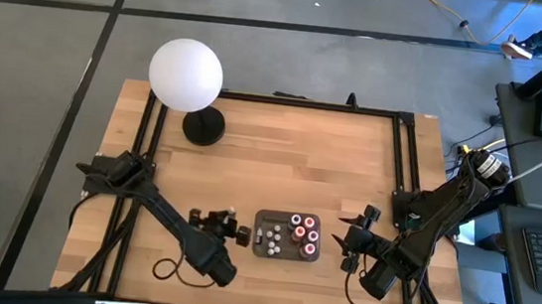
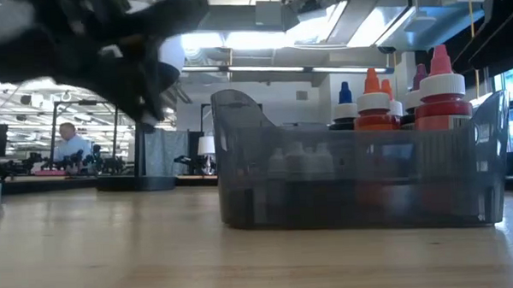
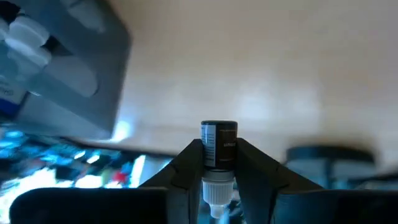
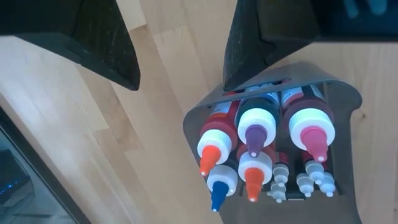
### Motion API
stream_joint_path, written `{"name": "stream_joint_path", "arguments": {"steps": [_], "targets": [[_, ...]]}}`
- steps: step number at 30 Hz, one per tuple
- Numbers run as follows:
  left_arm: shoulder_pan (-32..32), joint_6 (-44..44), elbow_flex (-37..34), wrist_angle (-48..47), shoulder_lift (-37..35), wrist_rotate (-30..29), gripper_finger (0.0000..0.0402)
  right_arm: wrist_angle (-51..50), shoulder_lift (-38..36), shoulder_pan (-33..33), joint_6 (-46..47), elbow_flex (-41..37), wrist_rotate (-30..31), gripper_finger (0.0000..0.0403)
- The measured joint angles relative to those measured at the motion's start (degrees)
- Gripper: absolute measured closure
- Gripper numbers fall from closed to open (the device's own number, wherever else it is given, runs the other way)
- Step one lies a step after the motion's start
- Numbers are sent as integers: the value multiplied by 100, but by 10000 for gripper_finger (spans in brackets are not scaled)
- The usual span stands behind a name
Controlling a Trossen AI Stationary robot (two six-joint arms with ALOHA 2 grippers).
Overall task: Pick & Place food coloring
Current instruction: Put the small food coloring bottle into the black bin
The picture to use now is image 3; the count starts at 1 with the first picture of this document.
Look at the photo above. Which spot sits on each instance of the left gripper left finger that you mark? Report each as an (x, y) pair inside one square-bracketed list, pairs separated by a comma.
[(168, 199)]

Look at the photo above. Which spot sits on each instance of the white globe table lamp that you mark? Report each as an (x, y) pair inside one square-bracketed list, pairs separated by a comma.
[(329, 154)]

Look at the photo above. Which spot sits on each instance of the smoky translucent plastic bin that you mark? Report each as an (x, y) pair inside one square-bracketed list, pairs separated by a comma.
[(102, 77)]

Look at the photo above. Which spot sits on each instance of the small white-capped dropper bottle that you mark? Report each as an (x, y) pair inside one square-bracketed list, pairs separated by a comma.
[(29, 56)]

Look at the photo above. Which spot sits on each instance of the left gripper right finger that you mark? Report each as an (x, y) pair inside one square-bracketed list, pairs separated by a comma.
[(280, 199)]

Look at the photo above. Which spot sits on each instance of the small brown dropper bottle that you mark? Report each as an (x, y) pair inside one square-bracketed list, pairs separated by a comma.
[(224, 146)]

